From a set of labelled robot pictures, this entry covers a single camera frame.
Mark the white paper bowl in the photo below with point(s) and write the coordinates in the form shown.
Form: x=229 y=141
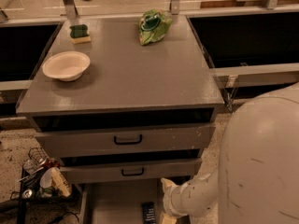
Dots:
x=66 y=66

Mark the grey drawer cabinet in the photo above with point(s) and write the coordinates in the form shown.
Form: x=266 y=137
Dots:
x=128 y=86

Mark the green yellow sponge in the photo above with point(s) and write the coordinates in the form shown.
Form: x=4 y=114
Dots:
x=79 y=34

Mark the white cup in rack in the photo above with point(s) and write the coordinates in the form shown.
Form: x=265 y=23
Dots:
x=46 y=180

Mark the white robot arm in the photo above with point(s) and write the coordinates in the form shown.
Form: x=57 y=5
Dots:
x=257 y=179

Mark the green chip bag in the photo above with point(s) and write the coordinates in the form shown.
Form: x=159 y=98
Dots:
x=153 y=26

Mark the grey middle drawer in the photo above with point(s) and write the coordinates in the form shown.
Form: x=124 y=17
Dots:
x=130 y=171

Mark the grey top drawer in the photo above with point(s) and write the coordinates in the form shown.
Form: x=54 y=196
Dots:
x=124 y=141

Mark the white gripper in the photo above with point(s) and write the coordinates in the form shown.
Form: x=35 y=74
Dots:
x=170 y=197

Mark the grey open bottom drawer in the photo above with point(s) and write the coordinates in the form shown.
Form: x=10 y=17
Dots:
x=120 y=202

